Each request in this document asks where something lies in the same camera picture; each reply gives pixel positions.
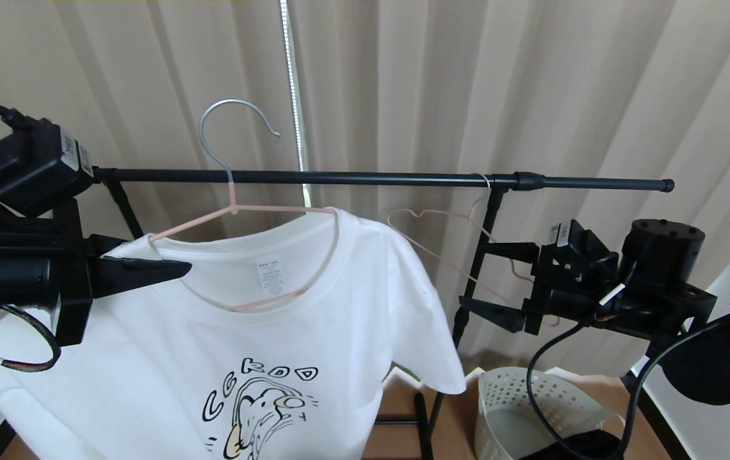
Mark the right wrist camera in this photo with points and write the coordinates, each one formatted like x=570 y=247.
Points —
x=582 y=249

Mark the black garment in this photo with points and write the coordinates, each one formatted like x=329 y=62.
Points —
x=582 y=447

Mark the white printed shirt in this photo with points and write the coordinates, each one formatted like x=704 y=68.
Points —
x=147 y=358

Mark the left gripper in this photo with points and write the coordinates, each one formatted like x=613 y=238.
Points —
x=20 y=268

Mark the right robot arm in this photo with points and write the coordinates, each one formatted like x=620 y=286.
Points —
x=665 y=255

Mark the black clothes rack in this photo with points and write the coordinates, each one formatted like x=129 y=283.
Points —
x=371 y=178

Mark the beige curtain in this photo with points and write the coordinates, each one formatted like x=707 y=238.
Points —
x=467 y=83

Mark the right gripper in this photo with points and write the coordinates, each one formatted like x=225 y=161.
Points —
x=582 y=300

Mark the white laundry basket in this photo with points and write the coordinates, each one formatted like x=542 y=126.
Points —
x=499 y=421

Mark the pink clothes hanger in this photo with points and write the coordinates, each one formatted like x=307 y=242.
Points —
x=232 y=206
x=471 y=220

